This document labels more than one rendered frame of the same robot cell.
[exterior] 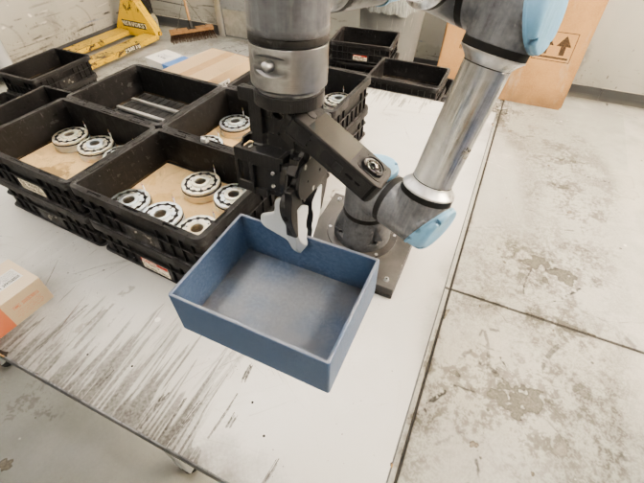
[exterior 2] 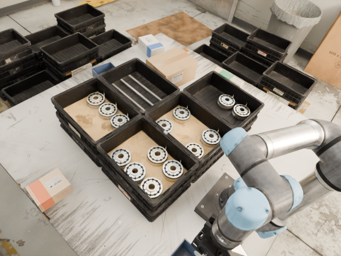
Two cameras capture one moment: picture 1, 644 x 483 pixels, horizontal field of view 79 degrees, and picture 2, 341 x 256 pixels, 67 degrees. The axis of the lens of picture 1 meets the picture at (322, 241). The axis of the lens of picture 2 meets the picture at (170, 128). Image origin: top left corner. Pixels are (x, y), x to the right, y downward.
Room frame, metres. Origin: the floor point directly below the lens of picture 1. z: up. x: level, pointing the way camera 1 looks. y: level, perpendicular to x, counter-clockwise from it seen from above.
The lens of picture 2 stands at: (0.14, 0.17, 1.93)
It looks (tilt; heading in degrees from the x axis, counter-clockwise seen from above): 50 degrees down; 9
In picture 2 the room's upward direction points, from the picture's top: 10 degrees clockwise
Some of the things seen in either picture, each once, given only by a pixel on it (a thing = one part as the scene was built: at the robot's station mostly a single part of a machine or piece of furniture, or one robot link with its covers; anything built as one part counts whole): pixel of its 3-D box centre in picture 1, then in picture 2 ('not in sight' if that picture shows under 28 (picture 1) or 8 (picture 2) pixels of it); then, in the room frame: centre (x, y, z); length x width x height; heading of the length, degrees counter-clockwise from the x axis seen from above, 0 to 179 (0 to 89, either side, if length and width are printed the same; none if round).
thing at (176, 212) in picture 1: (160, 216); (134, 171); (0.71, 0.39, 0.86); 0.10 x 0.10 x 0.01
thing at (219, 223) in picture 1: (176, 178); (147, 155); (0.77, 0.35, 0.92); 0.40 x 0.30 x 0.02; 62
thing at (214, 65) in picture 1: (210, 83); (171, 69); (1.62, 0.47, 0.78); 0.30 x 0.22 x 0.16; 147
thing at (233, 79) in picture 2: not in sight; (227, 78); (1.75, 0.06, 0.73); 0.24 x 0.06 x 0.06; 65
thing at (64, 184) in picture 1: (66, 138); (96, 107); (0.96, 0.71, 0.92); 0.40 x 0.30 x 0.02; 62
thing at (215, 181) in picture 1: (200, 183); (157, 154); (0.84, 0.32, 0.86); 0.10 x 0.10 x 0.01
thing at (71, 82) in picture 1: (62, 100); (83, 34); (2.32, 1.60, 0.37); 0.40 x 0.30 x 0.45; 156
